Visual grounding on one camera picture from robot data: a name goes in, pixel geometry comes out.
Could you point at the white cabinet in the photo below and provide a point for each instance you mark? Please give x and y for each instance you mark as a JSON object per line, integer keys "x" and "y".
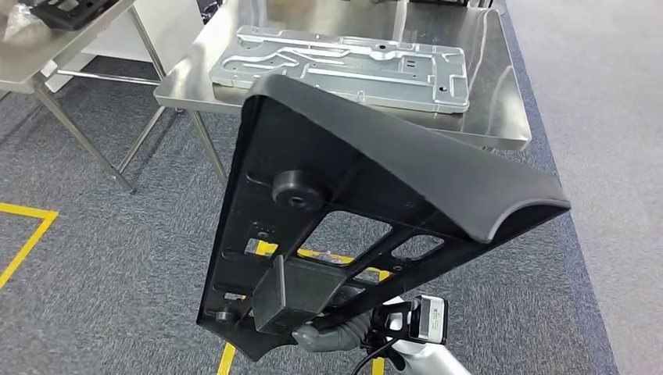
{"x": 171, "y": 31}

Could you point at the stainless steel workbench table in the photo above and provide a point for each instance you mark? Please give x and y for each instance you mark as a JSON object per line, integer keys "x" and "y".
{"x": 492, "y": 103}

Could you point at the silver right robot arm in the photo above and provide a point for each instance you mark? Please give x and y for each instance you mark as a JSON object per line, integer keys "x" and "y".
{"x": 435, "y": 362}

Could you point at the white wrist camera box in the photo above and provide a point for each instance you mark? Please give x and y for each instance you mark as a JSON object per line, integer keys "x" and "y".
{"x": 432, "y": 321}

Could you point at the clear plastic wrap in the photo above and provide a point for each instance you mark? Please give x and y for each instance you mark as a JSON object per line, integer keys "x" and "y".
{"x": 18, "y": 26}

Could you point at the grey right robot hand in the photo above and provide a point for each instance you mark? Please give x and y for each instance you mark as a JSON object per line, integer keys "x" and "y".
{"x": 331, "y": 339}

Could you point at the grey aluminium fixture plate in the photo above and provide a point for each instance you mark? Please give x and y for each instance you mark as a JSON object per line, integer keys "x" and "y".
{"x": 362, "y": 67}

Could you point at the black stool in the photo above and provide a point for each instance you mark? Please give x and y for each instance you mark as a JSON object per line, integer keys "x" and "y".
{"x": 210, "y": 10}

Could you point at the black plastic plate bracket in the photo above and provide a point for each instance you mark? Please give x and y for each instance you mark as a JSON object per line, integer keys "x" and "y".
{"x": 414, "y": 171}
{"x": 72, "y": 15}

